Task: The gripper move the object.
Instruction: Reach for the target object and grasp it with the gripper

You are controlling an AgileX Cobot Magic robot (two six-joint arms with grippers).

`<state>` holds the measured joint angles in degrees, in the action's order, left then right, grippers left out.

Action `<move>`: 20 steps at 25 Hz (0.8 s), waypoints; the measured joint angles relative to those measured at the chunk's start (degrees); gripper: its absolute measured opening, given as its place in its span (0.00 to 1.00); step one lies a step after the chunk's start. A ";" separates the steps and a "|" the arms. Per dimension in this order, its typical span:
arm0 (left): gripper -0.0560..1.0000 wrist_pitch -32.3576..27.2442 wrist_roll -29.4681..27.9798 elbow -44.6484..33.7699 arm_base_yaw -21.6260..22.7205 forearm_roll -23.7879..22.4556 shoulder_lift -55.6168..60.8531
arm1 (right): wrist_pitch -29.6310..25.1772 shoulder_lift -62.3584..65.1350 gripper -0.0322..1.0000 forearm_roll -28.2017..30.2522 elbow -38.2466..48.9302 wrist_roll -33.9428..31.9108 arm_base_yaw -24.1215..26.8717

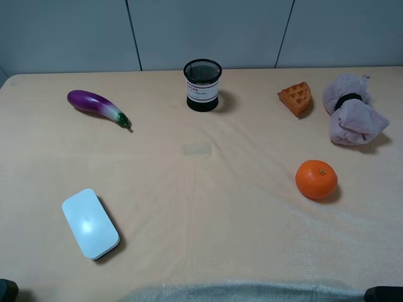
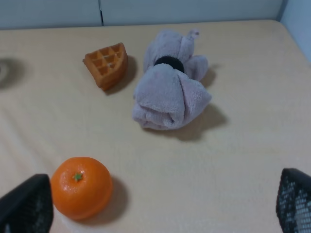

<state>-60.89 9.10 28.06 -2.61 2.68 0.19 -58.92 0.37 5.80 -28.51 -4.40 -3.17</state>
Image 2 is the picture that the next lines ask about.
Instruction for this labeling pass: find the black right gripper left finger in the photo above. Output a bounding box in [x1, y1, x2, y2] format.
[0, 174, 53, 233]

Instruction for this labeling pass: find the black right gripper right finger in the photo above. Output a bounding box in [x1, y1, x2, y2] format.
[276, 168, 311, 233]

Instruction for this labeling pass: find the orange toy mandarin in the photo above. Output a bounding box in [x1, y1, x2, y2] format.
[51, 157, 113, 221]

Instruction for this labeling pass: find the orange toy waffle slice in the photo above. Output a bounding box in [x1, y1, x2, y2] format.
[83, 43, 128, 92]

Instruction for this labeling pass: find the purple towel with black band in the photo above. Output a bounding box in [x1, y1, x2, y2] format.
[132, 30, 211, 130]

